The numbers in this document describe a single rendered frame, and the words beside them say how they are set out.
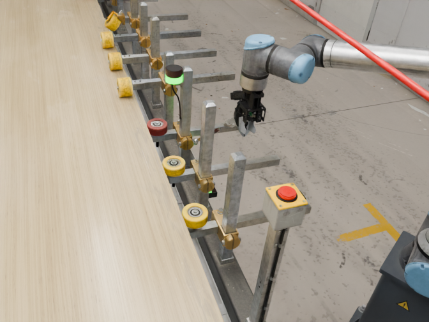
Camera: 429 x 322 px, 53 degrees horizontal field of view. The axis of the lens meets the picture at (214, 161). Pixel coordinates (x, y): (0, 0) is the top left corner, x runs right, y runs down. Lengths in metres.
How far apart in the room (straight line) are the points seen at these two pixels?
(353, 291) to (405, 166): 1.27
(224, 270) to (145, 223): 0.32
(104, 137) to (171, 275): 0.67
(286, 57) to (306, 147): 1.99
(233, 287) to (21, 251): 0.63
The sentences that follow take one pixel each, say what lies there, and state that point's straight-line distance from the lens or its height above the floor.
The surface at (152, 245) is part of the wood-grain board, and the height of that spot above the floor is 0.90.
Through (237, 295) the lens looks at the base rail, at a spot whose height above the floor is 0.70.
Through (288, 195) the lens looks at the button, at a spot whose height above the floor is 1.23.
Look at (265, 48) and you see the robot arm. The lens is 1.36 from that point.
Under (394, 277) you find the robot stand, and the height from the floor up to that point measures 0.60.
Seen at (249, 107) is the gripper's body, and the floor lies 1.10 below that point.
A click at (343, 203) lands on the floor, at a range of 2.88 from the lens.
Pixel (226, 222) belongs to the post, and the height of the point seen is 0.89.
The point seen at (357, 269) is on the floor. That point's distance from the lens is 2.53.
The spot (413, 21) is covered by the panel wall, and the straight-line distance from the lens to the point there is 4.44.
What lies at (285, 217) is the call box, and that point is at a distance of 0.95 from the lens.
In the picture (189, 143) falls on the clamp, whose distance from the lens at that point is 1.69.
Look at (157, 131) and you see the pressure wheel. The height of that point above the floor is 0.90.
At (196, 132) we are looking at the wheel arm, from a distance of 1.76.
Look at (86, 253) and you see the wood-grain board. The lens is 1.25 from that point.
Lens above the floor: 1.85
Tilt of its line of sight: 38 degrees down
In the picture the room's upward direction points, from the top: 5 degrees clockwise
